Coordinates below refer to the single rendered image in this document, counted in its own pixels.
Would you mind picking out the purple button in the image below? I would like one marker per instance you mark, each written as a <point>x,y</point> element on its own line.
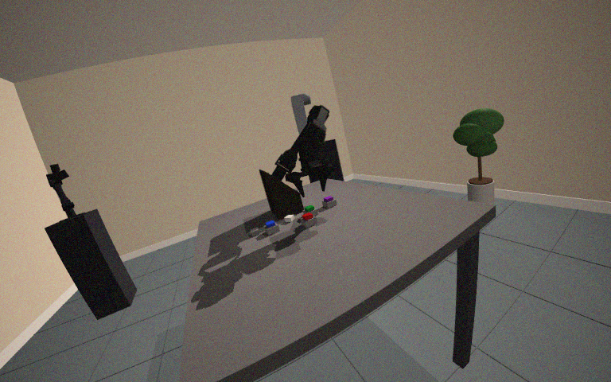
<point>329,202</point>

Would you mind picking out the green button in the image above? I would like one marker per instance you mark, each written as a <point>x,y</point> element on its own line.
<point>310,209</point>

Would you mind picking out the blue button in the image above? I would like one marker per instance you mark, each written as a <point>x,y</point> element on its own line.
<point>271,227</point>

